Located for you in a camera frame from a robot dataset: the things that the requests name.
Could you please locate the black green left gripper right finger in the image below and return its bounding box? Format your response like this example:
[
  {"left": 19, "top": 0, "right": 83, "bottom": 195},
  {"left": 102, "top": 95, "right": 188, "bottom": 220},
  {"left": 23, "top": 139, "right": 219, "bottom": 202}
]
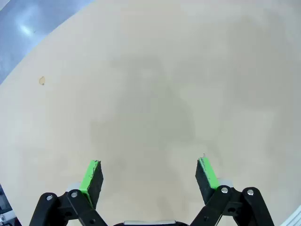
[{"left": 188, "top": 156, "right": 275, "bottom": 226}]

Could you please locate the aluminium profile frame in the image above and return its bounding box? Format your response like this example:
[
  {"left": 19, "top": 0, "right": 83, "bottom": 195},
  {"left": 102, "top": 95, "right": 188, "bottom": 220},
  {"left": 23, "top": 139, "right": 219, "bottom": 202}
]
[{"left": 281, "top": 207, "right": 301, "bottom": 226}]

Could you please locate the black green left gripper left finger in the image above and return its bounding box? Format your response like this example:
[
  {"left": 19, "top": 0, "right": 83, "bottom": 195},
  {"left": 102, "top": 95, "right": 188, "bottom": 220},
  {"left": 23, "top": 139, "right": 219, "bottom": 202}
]
[{"left": 29, "top": 160, "right": 110, "bottom": 226}]

